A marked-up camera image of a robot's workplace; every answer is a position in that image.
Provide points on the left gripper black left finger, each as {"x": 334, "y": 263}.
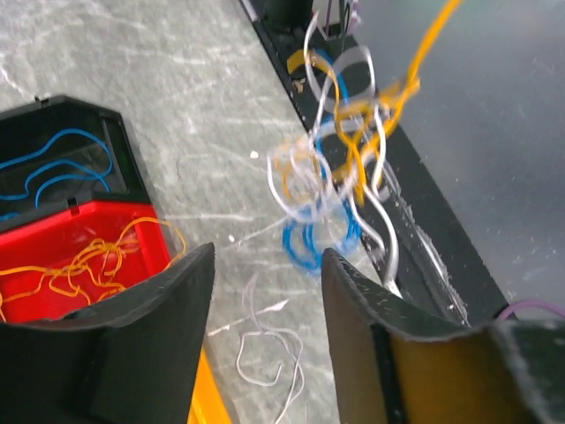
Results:
{"x": 128, "y": 359}

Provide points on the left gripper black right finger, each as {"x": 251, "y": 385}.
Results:
{"x": 396, "y": 363}

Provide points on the yellow plastic bin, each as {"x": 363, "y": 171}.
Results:
{"x": 207, "y": 406}

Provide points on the red plastic bin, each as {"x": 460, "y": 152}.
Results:
{"x": 79, "y": 257}

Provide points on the black plastic bin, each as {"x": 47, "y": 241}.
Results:
{"x": 61, "y": 152}

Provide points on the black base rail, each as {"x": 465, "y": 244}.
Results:
{"x": 440, "y": 270}

